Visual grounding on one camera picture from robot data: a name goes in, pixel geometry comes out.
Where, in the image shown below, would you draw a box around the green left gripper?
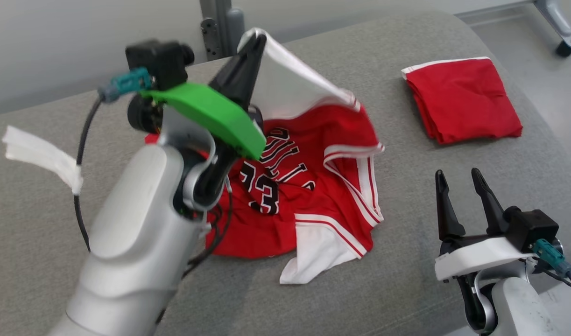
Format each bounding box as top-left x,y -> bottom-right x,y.
140,35 -> 267,161

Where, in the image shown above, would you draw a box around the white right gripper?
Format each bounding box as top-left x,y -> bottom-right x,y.
435,168 -> 539,282

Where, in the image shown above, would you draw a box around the red Bulls shorts white trim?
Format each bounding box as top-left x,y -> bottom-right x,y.
401,56 -> 523,145

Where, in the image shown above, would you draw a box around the red Bulls jersey white sleeves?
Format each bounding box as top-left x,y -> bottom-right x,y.
145,28 -> 385,285

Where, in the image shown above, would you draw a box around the grey metal base bar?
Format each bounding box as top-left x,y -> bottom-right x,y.
456,0 -> 543,20

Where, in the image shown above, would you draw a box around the grey metal stand leg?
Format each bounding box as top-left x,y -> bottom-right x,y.
533,0 -> 571,47

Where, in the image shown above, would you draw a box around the white tape label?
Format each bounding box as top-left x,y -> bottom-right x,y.
2,125 -> 84,196

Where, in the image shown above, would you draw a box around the grey metal post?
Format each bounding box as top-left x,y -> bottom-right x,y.
199,0 -> 245,57

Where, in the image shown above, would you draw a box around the dark grey metal bracket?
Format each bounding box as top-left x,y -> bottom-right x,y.
200,18 -> 224,61

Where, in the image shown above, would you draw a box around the teal right camera connector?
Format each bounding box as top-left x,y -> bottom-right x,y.
533,239 -> 571,278

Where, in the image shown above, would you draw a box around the teal camera connector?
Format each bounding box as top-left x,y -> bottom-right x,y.
99,68 -> 153,103
533,239 -> 571,278

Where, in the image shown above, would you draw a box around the teal left camera connector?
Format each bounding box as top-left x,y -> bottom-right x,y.
99,68 -> 153,103

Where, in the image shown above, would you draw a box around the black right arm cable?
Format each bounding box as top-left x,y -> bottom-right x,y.
537,266 -> 571,301

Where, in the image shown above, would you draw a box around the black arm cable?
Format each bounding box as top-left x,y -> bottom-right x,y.
74,91 -> 104,252
537,266 -> 571,301

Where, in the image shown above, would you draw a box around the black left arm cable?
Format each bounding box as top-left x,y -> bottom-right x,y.
74,91 -> 104,252

